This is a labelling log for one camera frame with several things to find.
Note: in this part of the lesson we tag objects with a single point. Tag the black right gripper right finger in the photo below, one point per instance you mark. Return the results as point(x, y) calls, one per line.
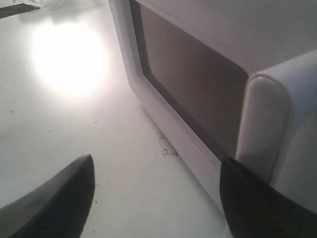
point(253, 209)

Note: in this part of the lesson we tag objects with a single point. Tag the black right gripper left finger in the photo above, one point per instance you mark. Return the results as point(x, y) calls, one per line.
point(59, 208)

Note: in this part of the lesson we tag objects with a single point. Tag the white microwave door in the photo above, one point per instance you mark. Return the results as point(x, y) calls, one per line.
point(210, 108)

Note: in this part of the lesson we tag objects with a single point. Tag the white microwave oven body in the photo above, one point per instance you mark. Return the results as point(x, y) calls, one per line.
point(254, 34)

